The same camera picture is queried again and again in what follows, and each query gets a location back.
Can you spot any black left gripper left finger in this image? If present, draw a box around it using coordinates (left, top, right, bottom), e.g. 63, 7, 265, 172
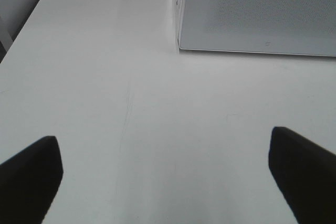
1, 136, 63, 223

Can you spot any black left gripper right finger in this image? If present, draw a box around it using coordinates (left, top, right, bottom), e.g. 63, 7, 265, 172
268, 126, 335, 223

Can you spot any white microwave door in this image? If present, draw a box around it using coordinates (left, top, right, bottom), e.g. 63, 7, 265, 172
180, 0, 335, 56

